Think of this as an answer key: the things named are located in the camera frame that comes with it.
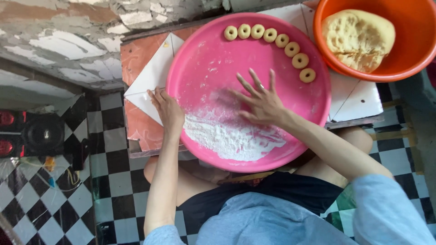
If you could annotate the person's left hand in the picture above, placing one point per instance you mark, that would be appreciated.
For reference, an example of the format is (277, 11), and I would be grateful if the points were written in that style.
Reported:
(169, 112)

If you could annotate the person's right hand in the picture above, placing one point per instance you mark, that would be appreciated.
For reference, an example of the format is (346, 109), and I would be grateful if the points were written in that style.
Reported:
(267, 105)

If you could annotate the person's left fingers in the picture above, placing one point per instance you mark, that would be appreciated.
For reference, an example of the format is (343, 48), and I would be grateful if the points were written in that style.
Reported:
(157, 93)

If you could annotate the large pink round tray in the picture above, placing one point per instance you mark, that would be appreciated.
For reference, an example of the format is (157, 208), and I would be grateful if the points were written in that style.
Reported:
(211, 61)

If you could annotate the low table with tiled top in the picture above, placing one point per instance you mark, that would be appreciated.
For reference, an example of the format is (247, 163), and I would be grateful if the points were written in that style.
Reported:
(143, 61)

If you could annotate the heap of white flour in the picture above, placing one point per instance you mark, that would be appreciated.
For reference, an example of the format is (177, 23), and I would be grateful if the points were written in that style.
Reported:
(221, 139)

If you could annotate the person's left leg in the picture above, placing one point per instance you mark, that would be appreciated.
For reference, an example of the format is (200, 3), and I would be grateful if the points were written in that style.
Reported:
(184, 183)

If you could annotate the person's leg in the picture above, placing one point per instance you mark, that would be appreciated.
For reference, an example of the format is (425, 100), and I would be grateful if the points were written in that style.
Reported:
(327, 170)
(184, 183)

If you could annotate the black speaker with red lights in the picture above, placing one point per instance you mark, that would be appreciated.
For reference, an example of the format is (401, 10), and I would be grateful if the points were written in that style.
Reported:
(41, 134)

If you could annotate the person's black shorts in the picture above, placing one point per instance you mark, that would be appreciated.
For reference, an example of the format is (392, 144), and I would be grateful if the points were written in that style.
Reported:
(293, 190)

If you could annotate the person's light blue shirt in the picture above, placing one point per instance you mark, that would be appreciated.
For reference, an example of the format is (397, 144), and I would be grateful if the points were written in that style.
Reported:
(272, 221)

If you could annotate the person's right leg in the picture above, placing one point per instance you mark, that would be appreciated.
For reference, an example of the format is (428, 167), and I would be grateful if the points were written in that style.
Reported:
(327, 170)

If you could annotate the lump of risen dough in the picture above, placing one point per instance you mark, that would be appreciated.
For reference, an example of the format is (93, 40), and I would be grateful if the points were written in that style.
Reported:
(357, 37)

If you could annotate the orange plastic bowl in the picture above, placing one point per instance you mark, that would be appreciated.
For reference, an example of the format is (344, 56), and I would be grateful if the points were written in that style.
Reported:
(414, 37)

